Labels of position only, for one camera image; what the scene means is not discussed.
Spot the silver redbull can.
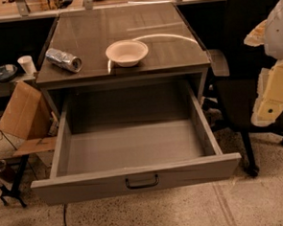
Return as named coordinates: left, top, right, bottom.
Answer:
left=45, top=48, right=82, bottom=73

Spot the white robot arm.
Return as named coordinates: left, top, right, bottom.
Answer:
left=244, top=0, right=283, bottom=127

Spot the open grey top drawer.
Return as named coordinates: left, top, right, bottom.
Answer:
left=32, top=79, right=241, bottom=205

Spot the grey drawer cabinet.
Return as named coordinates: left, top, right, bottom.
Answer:
left=36, top=2, right=210, bottom=113

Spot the white paper bowl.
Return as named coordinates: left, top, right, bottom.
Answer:
left=106, top=39, right=149, bottom=69

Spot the black office chair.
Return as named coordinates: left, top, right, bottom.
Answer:
left=207, top=0, right=283, bottom=177

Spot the brown cardboard box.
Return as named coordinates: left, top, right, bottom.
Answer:
left=0, top=80, right=57, bottom=156

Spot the white paper cup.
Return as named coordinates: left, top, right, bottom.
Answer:
left=17, top=56, right=36, bottom=75

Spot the dark blue bowl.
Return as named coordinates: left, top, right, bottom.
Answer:
left=0, top=64, right=17, bottom=83

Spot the black metal stand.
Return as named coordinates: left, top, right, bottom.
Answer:
left=0, top=154, right=29, bottom=208

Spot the black drawer handle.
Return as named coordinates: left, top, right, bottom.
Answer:
left=125, top=173, right=159, bottom=190

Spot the black floor cable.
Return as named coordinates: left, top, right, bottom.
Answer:
left=61, top=204, right=73, bottom=226

